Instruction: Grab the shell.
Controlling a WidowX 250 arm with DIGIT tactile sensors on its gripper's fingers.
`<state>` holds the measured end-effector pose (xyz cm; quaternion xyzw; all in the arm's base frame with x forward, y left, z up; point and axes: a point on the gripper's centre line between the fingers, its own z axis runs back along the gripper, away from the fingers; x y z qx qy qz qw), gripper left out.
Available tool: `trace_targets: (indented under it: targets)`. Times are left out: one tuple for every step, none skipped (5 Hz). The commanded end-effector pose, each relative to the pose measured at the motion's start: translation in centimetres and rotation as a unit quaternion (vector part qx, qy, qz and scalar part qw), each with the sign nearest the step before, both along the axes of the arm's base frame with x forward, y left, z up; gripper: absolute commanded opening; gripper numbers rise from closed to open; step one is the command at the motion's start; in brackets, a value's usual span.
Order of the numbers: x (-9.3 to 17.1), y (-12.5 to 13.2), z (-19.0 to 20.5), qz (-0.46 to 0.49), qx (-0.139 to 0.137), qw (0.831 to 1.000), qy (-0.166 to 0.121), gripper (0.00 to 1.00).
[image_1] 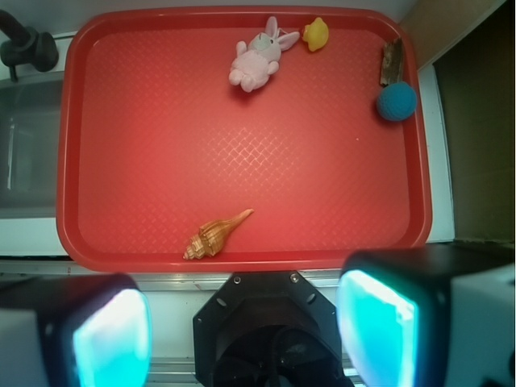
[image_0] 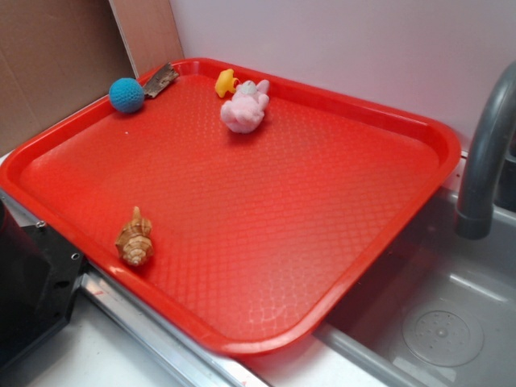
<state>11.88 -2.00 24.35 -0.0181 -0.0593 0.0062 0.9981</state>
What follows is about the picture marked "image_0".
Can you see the brown cardboard panel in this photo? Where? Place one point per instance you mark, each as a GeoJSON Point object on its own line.
{"type": "Point", "coordinates": [59, 56]}

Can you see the blue crocheted ball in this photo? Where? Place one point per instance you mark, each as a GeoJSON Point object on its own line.
{"type": "Point", "coordinates": [126, 95]}

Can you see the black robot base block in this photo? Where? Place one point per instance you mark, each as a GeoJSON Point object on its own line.
{"type": "Point", "coordinates": [40, 274]}

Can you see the yellow rubber duck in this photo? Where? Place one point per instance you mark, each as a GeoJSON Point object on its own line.
{"type": "Point", "coordinates": [226, 83]}

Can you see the brown bark wood piece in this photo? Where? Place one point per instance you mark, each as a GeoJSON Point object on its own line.
{"type": "Point", "coordinates": [160, 80]}

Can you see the red plastic tray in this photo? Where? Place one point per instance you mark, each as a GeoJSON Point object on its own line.
{"type": "Point", "coordinates": [256, 237]}

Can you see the brown spiral seashell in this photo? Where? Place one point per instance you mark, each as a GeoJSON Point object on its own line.
{"type": "Point", "coordinates": [134, 244]}

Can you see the grey plastic sink basin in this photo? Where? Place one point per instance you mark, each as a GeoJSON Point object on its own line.
{"type": "Point", "coordinates": [434, 309]}

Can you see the pink plush toy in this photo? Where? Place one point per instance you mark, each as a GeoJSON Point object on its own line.
{"type": "Point", "coordinates": [246, 110]}

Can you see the silver metal rail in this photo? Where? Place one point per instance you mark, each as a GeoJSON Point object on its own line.
{"type": "Point", "coordinates": [112, 339]}

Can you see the grey sink faucet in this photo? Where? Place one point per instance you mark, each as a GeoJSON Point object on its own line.
{"type": "Point", "coordinates": [489, 174]}

